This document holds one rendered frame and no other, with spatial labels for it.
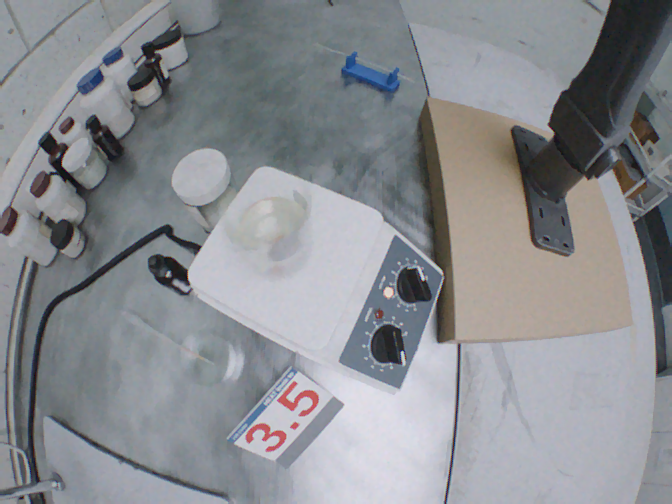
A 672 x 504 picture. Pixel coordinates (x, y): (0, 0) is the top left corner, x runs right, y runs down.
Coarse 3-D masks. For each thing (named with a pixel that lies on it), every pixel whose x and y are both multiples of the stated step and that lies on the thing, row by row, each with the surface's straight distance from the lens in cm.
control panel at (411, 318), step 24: (384, 264) 24; (408, 264) 26; (384, 288) 24; (432, 288) 28; (360, 312) 22; (384, 312) 24; (408, 312) 26; (360, 336) 23; (408, 336) 26; (360, 360) 23; (408, 360) 26
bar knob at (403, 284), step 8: (400, 272) 25; (408, 272) 25; (416, 272) 24; (400, 280) 25; (408, 280) 25; (416, 280) 24; (424, 280) 25; (400, 288) 24; (408, 288) 25; (416, 288) 25; (424, 288) 24; (400, 296) 25; (408, 296) 25; (416, 296) 25; (424, 296) 25
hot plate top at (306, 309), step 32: (320, 192) 24; (320, 224) 22; (352, 224) 22; (224, 256) 22; (320, 256) 21; (352, 256) 21; (224, 288) 22; (256, 288) 21; (288, 288) 21; (320, 288) 20; (352, 288) 21; (256, 320) 20; (288, 320) 20; (320, 320) 20
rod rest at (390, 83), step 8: (352, 64) 53; (344, 72) 53; (352, 72) 52; (360, 72) 52; (368, 72) 52; (376, 72) 53; (392, 72) 49; (368, 80) 51; (376, 80) 51; (384, 80) 51; (392, 80) 50; (384, 88) 50; (392, 88) 50
